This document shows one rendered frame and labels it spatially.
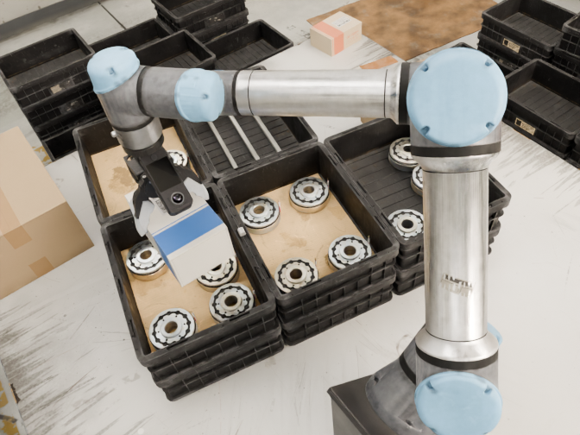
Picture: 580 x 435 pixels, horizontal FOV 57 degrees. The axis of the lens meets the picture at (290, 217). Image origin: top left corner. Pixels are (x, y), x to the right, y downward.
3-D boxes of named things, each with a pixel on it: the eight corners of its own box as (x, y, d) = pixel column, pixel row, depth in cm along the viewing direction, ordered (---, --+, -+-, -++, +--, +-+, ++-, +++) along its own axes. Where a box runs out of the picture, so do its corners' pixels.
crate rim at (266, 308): (279, 309, 112) (278, 303, 110) (142, 370, 106) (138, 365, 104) (216, 186, 136) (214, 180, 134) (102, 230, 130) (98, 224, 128)
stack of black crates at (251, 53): (268, 74, 292) (260, 17, 266) (300, 100, 275) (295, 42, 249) (205, 105, 280) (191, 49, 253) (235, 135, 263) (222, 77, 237)
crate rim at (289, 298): (402, 254, 118) (402, 247, 116) (279, 309, 112) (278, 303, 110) (321, 146, 142) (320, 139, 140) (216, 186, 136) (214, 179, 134)
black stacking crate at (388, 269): (398, 277, 125) (401, 249, 116) (284, 329, 119) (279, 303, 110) (322, 172, 149) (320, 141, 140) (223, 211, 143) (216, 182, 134)
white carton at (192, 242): (235, 255, 104) (227, 226, 97) (181, 287, 101) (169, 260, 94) (187, 196, 116) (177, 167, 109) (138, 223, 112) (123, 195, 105)
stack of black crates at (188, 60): (205, 105, 280) (185, 28, 245) (235, 135, 263) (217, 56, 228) (136, 139, 267) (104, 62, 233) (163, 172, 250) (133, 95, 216)
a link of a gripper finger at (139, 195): (148, 213, 100) (161, 174, 96) (153, 218, 99) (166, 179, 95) (125, 214, 96) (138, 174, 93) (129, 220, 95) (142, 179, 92)
